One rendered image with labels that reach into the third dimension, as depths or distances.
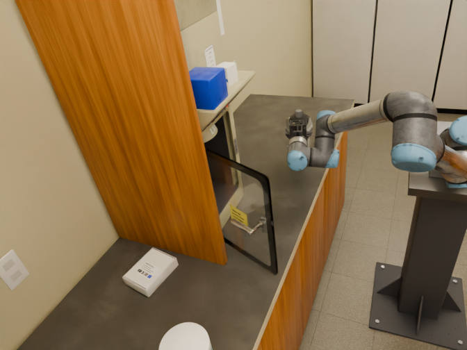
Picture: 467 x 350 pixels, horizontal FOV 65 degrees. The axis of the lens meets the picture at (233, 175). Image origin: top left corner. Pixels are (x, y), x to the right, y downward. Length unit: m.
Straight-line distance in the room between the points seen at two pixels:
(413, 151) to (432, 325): 1.43
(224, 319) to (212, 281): 0.15
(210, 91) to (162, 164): 0.28
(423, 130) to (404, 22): 2.96
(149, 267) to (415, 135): 0.96
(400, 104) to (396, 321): 1.46
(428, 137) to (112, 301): 1.12
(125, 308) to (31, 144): 0.61
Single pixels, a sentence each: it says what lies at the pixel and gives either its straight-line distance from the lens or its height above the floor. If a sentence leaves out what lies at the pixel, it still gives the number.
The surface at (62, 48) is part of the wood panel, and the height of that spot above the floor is 1.72.
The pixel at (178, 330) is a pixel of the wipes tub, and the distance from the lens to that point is 1.05.
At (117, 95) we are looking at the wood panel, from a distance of 1.11.
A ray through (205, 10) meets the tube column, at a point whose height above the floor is 1.73.
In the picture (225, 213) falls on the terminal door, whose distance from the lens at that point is 1.22.
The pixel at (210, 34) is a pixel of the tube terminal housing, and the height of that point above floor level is 1.65.
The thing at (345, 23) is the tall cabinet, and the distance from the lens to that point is 4.11.
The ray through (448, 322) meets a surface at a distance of 2.43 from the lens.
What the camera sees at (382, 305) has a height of 0.02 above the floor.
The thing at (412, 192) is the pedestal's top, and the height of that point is 0.92.
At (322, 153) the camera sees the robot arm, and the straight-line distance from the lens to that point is 1.42.
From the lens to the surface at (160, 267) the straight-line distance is 1.36.
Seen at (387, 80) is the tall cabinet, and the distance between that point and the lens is 4.24.
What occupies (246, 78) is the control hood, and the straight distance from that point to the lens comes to 1.25.
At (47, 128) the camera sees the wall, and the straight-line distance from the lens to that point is 1.32.
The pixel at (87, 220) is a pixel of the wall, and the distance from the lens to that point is 1.50.
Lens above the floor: 1.95
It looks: 35 degrees down
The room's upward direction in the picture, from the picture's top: 9 degrees counter-clockwise
